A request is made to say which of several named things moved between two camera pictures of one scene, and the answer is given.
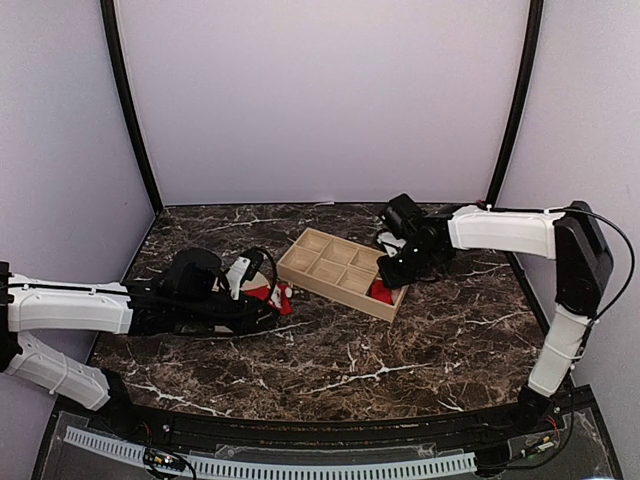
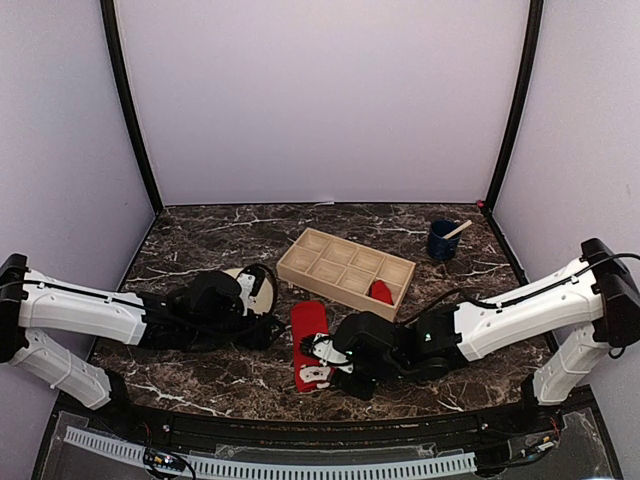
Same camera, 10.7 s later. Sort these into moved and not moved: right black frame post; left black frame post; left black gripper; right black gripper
Moved: left black gripper; right black gripper
Not moved: right black frame post; left black frame post
